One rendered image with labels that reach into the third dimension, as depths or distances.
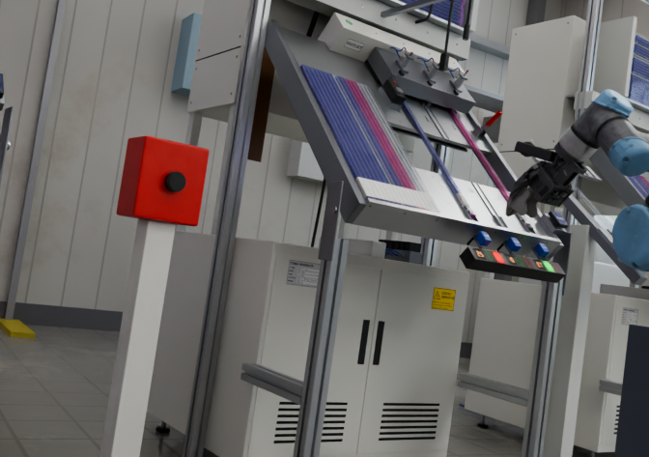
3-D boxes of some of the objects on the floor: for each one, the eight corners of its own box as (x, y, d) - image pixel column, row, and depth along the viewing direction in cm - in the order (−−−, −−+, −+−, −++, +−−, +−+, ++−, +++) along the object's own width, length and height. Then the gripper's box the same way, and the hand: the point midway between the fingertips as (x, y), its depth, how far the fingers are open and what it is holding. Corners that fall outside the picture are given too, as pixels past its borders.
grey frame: (535, 517, 197) (617, -168, 210) (291, 547, 152) (414, -326, 165) (398, 456, 242) (473, -105, 255) (179, 466, 197) (282, -215, 210)
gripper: (570, 163, 157) (507, 232, 168) (596, 171, 162) (533, 238, 173) (550, 137, 162) (490, 206, 173) (575, 146, 168) (515, 212, 179)
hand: (509, 209), depth 174 cm, fingers closed
